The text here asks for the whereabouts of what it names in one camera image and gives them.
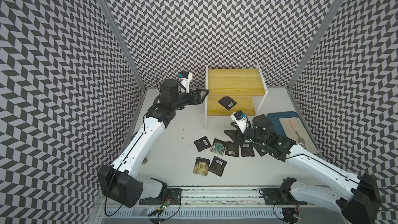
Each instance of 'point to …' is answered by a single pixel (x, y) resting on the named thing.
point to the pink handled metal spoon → (300, 140)
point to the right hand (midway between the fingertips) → (229, 130)
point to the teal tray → (274, 118)
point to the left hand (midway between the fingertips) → (204, 93)
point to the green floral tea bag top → (217, 148)
